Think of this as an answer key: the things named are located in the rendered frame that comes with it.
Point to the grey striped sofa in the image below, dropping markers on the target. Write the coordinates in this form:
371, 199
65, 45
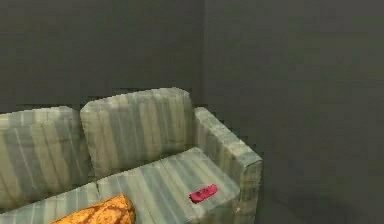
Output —
140, 133

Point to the red remote control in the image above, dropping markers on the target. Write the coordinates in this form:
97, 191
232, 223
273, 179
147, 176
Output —
203, 193

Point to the orange patterned cushion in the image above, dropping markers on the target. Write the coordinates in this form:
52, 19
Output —
103, 211

